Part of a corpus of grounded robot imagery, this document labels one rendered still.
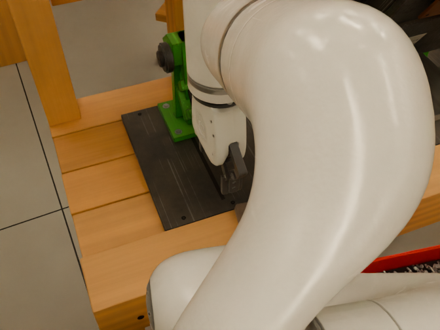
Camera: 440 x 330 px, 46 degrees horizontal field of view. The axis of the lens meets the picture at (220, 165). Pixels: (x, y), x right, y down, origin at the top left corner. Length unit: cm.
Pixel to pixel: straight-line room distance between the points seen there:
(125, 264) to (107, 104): 56
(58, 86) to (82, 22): 216
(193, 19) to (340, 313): 40
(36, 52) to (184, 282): 89
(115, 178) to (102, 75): 180
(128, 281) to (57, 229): 128
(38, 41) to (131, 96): 35
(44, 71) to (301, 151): 121
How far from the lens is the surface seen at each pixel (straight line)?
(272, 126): 25
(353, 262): 22
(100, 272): 117
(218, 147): 68
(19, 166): 271
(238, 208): 120
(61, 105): 148
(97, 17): 362
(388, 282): 36
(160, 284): 62
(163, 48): 127
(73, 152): 144
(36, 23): 134
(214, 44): 39
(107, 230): 125
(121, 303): 113
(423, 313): 28
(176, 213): 123
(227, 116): 66
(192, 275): 61
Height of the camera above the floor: 189
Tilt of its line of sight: 48 degrees down
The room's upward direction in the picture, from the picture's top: straight up
